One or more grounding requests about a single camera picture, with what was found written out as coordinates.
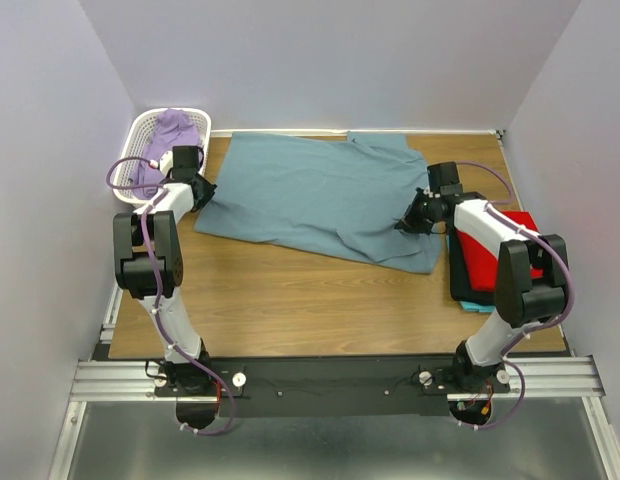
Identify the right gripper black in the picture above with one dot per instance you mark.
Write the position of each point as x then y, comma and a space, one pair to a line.
410, 222

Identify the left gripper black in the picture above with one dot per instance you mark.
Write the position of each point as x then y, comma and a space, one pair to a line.
207, 193

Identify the blue-grey t shirt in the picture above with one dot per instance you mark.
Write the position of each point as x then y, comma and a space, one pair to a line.
337, 198

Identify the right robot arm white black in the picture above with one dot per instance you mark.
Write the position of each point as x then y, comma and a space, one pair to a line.
533, 288

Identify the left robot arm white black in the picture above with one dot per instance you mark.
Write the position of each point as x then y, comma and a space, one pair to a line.
149, 265

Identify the purple t shirt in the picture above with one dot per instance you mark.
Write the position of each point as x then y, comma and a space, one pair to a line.
173, 128

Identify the white perforated plastic basket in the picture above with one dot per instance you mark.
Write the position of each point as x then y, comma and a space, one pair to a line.
137, 140

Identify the folded red t shirt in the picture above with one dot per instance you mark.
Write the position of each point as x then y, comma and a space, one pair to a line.
480, 263

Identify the folded black t shirt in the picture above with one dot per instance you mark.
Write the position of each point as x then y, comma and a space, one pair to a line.
460, 286

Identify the folded teal t shirt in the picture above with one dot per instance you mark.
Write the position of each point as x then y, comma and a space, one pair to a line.
476, 308

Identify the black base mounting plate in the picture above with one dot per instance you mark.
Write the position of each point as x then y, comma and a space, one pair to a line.
328, 387

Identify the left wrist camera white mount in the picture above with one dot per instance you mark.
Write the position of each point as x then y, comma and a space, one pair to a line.
164, 164

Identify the aluminium extrusion frame rail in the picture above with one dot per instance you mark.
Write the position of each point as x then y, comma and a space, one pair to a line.
259, 301

